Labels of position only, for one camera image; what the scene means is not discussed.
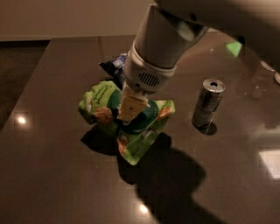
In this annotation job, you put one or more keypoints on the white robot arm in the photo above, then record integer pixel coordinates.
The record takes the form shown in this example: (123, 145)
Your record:
(170, 27)

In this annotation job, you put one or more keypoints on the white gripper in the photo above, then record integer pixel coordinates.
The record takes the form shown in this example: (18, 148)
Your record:
(143, 75)

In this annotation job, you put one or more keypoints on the green rice chip bag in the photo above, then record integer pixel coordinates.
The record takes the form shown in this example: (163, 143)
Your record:
(99, 106)

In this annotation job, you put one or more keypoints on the silver drink can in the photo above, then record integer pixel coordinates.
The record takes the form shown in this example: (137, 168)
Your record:
(208, 101)

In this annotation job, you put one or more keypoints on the blue chip bag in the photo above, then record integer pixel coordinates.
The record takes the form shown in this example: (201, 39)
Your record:
(115, 68)

